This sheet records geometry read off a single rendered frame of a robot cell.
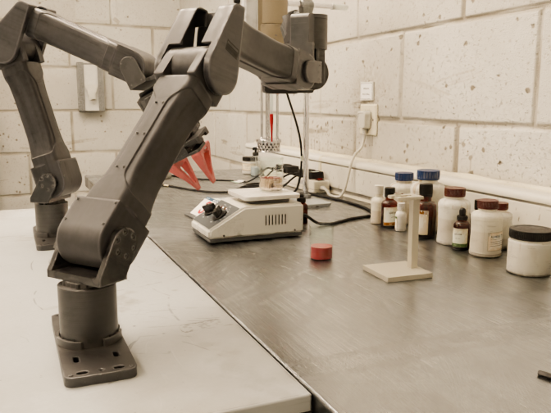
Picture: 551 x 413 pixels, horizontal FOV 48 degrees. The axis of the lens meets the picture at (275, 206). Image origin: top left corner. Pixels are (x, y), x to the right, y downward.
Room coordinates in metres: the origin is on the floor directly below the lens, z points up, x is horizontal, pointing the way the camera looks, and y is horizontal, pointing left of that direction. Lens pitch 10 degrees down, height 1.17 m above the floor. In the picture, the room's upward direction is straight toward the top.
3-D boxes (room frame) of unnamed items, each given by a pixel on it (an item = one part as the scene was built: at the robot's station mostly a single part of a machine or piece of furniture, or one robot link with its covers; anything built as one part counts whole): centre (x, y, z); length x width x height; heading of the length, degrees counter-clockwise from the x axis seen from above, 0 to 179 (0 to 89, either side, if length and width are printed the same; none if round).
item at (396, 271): (0.96, -0.19, 0.96); 0.08 x 0.08 x 0.13; 20
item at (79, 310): (0.66, 0.21, 0.94); 0.20 x 0.07 x 0.08; 23
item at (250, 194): (1.27, 0.03, 0.98); 0.12 x 0.12 x 0.01; 23
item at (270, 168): (1.27, 0.01, 1.02); 0.06 x 0.05 x 0.08; 123
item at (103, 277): (0.67, 0.21, 1.00); 0.09 x 0.06 x 0.06; 59
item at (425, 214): (1.23, -0.30, 0.95); 0.04 x 0.04 x 0.11
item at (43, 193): (1.21, 0.43, 1.00); 0.09 x 0.06 x 0.06; 168
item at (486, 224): (1.09, -0.38, 0.95); 0.06 x 0.06 x 0.10
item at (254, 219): (1.26, 0.05, 0.94); 0.22 x 0.13 x 0.08; 113
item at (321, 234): (1.06, -0.08, 0.93); 0.04 x 0.04 x 0.06
